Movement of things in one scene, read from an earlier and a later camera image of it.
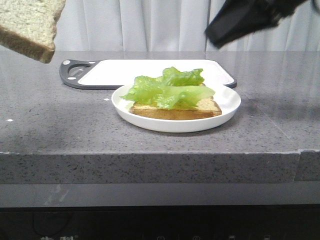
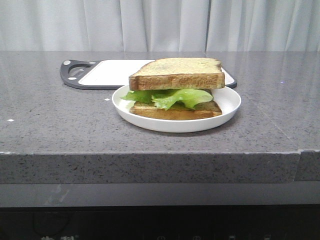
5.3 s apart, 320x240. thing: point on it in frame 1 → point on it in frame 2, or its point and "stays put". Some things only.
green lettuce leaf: [174, 89] stays put
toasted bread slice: [28, 27] → [179, 74]
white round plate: [228, 100] stays put
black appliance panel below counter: [221, 222] stays put
